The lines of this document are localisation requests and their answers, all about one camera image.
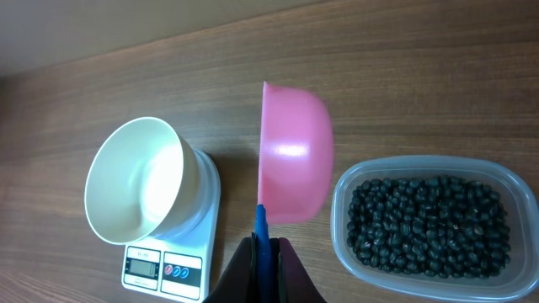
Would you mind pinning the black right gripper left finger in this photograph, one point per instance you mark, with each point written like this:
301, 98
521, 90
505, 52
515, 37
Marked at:
238, 283

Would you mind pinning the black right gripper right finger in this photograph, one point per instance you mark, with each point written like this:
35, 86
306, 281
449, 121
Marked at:
293, 283

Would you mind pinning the pink scoop with blue handle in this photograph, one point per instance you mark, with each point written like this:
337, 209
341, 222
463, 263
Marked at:
296, 158

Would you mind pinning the white digital kitchen scale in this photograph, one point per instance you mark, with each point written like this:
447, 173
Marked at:
177, 264

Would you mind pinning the white bowl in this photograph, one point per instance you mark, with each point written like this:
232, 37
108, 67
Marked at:
143, 182

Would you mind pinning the black beans in container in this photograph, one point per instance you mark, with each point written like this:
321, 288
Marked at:
443, 226

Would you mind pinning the clear plastic container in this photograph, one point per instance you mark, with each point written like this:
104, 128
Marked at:
518, 279

